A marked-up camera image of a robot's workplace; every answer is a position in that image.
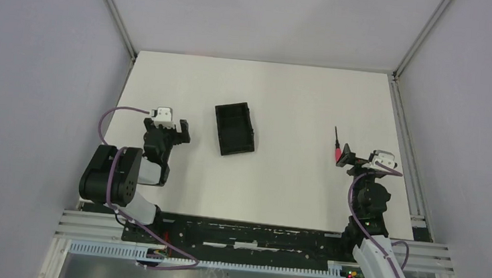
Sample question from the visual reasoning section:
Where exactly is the aluminium corner post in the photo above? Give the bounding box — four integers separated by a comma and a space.
104, 0, 137, 62
392, 0, 454, 80

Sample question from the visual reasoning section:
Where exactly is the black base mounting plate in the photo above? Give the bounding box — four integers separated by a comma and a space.
119, 208, 386, 278

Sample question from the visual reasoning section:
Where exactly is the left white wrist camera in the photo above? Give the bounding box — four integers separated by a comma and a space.
149, 107, 175, 129

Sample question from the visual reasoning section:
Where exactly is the left aluminium corner post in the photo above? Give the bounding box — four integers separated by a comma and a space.
104, 0, 137, 62

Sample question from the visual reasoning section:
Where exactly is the white slotted cable duct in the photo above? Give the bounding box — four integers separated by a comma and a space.
69, 240, 347, 278

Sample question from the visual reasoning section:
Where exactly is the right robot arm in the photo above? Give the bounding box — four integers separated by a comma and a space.
334, 142, 410, 278

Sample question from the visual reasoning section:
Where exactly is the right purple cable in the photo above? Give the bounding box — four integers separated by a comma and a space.
340, 159, 429, 278

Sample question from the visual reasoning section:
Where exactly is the red black screwdriver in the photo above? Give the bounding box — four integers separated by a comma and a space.
334, 126, 342, 163

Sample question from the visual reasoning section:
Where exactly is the right aluminium side rail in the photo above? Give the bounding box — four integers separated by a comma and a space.
388, 72, 434, 242

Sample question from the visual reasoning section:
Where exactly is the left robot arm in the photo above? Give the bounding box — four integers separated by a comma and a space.
78, 117, 191, 243

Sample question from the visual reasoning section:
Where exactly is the aluminium front frame rail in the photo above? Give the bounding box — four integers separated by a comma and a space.
55, 210, 455, 275

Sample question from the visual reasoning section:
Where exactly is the right aluminium corner post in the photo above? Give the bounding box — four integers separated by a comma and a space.
392, 0, 454, 80

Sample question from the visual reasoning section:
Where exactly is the black plastic bin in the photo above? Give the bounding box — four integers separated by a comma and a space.
215, 102, 255, 156

